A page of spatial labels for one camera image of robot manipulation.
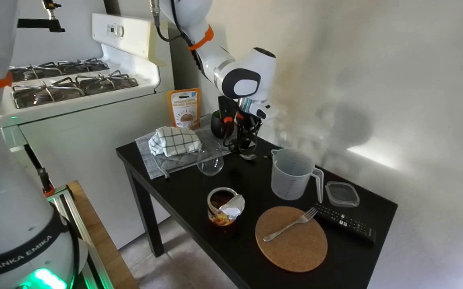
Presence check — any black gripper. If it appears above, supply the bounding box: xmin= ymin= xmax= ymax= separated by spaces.
xmin=217 ymin=95 xmax=264 ymax=156

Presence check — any silver metal fork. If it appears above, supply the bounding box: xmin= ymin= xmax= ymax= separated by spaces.
xmin=262 ymin=205 xmax=320 ymax=244

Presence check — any clear glass jar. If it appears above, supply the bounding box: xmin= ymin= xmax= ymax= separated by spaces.
xmin=196 ymin=152 xmax=225 ymax=178

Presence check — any dark mug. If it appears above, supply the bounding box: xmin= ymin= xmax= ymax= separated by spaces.
xmin=209 ymin=109 xmax=232 ymax=141

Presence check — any translucent plastic measuring jug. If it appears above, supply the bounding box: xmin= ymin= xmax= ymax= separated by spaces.
xmin=270 ymin=148 xmax=327 ymax=205

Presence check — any orange food packet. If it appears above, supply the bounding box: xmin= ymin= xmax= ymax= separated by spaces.
xmin=166 ymin=86 xmax=203 ymax=131

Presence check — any white checked dish towel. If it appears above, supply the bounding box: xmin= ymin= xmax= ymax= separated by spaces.
xmin=147 ymin=125 xmax=204 ymax=159

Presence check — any plastic container with lid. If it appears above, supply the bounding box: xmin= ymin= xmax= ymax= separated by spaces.
xmin=325 ymin=180 xmax=362 ymax=209

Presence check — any round cork mat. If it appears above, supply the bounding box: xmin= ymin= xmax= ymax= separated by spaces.
xmin=254 ymin=205 xmax=330 ymax=274

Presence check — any black remote control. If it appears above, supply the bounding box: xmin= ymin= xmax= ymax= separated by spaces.
xmin=312 ymin=202 xmax=380 ymax=245

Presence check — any black stove burner grate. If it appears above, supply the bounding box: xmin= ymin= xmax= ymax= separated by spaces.
xmin=53 ymin=56 xmax=111 ymax=75
xmin=8 ymin=64 xmax=57 ymax=83
xmin=76 ymin=70 xmax=140 ymax=98
xmin=12 ymin=82 xmax=79 ymax=109

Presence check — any white gas stove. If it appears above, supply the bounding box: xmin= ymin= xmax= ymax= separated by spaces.
xmin=0 ymin=13 xmax=177 ymax=253

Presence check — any wooden cart top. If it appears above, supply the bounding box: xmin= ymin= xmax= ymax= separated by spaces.
xmin=49 ymin=180 xmax=140 ymax=289

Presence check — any black pole with orange clamp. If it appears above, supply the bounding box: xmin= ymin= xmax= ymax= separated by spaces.
xmin=23 ymin=143 xmax=58 ymax=197

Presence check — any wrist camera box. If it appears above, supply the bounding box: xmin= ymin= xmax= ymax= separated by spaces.
xmin=249 ymin=98 xmax=274 ymax=122

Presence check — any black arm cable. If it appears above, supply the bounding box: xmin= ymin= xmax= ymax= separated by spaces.
xmin=153 ymin=0 xmax=213 ymax=72

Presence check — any aluminium profile mount frame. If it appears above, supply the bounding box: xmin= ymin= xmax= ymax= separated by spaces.
xmin=45 ymin=189 xmax=116 ymax=289

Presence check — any black camera stand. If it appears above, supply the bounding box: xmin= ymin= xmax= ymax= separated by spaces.
xmin=16 ymin=0 xmax=68 ymax=34

